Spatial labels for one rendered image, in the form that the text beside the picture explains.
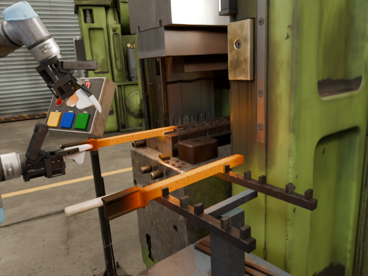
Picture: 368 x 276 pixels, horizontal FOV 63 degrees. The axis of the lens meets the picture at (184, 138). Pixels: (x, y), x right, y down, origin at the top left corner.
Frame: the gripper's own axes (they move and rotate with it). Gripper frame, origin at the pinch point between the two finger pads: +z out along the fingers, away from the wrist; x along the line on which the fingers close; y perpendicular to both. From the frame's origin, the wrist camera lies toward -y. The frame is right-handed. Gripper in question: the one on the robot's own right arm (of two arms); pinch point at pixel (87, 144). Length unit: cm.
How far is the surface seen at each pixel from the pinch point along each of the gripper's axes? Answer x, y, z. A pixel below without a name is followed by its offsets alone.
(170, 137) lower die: 6.8, 1.6, 27.7
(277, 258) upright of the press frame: 43, 38, 43
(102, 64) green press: -456, -33, 179
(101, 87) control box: -41.8, -15.1, 22.1
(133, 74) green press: -430, -11, 227
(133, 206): 38.6, 6.5, -2.7
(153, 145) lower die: -6.5, 7.0, 27.7
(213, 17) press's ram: 13, -39, 45
